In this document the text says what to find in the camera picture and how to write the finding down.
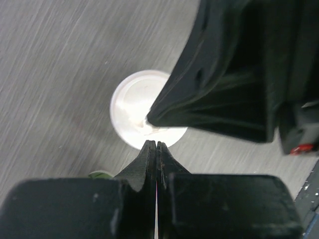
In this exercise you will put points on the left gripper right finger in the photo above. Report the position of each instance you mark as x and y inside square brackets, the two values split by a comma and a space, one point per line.
[222, 206]

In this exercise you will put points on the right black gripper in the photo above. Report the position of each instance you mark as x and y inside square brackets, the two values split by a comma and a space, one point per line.
[299, 128]

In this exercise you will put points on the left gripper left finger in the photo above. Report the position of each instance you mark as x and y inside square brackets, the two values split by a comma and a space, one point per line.
[122, 207]

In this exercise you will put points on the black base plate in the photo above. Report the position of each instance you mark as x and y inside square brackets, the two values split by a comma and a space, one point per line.
[307, 203]

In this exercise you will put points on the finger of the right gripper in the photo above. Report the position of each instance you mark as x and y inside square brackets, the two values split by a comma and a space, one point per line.
[244, 61]

